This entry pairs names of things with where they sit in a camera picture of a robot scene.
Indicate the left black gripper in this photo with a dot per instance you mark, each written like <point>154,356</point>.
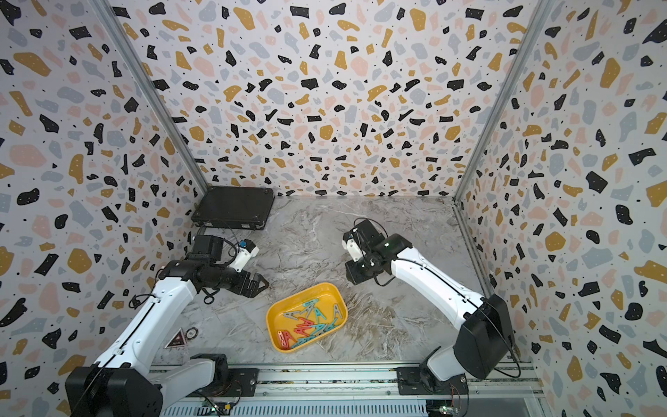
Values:
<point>252,289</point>

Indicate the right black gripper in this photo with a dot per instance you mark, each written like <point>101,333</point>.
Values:
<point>352,274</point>

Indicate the yellow plastic storage box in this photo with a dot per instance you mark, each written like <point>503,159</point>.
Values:
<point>285,314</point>

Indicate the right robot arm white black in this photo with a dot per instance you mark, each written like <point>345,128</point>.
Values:
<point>485,335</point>

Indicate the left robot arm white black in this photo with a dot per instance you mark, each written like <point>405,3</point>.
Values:
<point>118,382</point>

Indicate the teal clothespin in box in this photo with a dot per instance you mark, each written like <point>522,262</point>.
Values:
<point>312,311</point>

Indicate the grey clothespin in box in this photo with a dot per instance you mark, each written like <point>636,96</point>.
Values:
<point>338,313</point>

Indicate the red clothespin in box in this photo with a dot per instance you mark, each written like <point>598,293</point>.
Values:
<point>305,327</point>

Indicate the black flat case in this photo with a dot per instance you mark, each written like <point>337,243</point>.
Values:
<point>234,208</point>

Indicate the warning triangle sticker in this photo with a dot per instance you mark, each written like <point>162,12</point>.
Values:
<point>177,341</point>

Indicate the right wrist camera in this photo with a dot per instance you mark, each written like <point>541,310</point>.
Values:
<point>353,249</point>

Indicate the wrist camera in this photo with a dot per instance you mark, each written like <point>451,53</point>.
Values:
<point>246,250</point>
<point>353,249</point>

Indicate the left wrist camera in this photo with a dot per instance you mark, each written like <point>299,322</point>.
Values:
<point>246,250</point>

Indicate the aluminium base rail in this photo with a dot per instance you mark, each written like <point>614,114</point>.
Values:
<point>362,389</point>

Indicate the left frame post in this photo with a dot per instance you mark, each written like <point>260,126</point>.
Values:
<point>107,17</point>

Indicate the frame post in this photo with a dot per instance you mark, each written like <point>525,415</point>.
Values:
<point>533,29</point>
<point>107,17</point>

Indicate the right frame post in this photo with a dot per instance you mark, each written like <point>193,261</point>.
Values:
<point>533,29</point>

